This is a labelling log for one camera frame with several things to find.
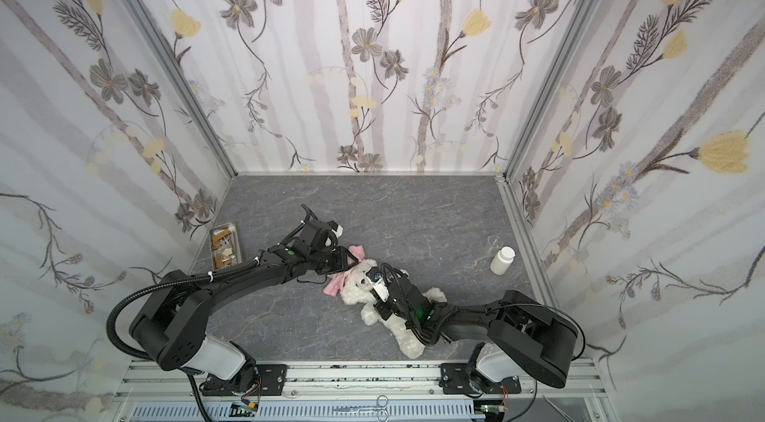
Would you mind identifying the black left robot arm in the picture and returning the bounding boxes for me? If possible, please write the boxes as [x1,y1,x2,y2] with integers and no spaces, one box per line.
[106,213,360,403]

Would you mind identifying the pink fleece teddy hoodie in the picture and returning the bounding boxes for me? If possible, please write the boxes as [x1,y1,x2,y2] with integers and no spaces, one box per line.
[323,246,365,296]

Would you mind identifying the white plastic bottle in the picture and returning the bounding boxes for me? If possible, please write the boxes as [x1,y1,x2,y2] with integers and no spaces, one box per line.
[489,246,516,276]

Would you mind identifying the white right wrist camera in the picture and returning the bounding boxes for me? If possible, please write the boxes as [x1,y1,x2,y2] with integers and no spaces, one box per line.
[366,268,390,302]

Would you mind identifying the white plush teddy bear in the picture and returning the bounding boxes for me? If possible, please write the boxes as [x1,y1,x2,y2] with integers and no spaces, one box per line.
[339,259,448,360]

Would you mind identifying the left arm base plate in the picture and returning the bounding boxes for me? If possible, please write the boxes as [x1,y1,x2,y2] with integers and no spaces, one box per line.
[199,363,288,397]

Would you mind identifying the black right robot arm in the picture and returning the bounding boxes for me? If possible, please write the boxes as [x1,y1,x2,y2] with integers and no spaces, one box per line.
[366,263,585,389]

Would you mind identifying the clear tray with small parts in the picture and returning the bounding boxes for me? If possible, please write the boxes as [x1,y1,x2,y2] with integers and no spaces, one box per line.
[209,223,242,271]

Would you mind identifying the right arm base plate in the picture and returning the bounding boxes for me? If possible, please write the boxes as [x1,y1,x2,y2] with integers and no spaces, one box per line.
[438,362,522,396]

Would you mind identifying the steel scissors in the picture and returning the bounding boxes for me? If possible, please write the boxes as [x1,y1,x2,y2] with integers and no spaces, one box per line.
[333,395,390,422]

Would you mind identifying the aluminium mounting rail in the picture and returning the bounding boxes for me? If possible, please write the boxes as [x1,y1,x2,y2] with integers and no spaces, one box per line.
[106,359,619,421]

